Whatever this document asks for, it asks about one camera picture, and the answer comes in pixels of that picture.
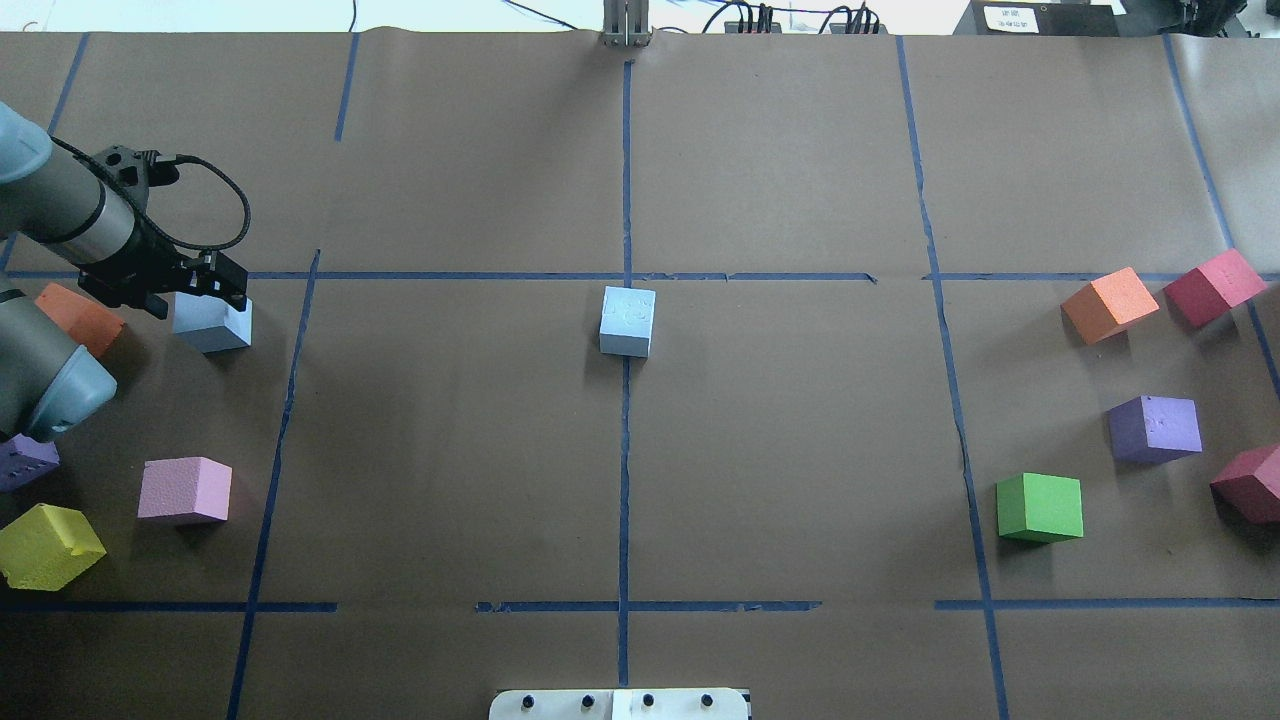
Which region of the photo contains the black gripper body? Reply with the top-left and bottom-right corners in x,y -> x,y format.
76,146 -> 250,319

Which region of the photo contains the light blue foam block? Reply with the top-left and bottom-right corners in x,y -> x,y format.
598,286 -> 657,357
172,293 -> 253,354

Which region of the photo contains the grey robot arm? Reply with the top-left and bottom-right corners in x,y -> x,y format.
1,106 -> 252,442

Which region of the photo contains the orange foam block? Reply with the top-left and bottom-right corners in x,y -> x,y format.
1061,266 -> 1160,345
35,283 -> 125,359

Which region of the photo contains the pink foam block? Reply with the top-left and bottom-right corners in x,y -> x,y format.
136,457 -> 233,527

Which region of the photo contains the purple foam block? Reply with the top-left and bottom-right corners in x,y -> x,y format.
1,436 -> 61,493
1105,395 -> 1204,465

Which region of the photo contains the yellow foam block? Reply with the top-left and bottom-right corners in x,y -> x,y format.
1,503 -> 108,592

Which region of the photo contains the black box with label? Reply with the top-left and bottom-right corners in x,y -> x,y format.
952,1 -> 1120,37

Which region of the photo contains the green foam block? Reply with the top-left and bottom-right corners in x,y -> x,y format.
995,471 -> 1085,543

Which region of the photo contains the dark red foam block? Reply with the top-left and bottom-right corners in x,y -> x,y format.
1164,249 -> 1266,328
1210,445 -> 1279,525

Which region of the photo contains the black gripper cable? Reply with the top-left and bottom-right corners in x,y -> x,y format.
150,152 -> 252,252

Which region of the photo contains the aluminium frame post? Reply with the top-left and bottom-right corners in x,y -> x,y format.
600,0 -> 652,47

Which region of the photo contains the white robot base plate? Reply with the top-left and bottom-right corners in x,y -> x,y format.
488,687 -> 753,719

